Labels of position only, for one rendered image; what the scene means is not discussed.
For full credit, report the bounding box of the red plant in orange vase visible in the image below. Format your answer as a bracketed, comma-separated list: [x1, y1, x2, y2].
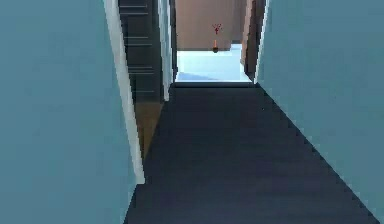
[211, 23, 223, 54]

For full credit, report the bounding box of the dark brown room door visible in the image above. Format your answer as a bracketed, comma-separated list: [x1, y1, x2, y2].
[240, 0, 267, 82]

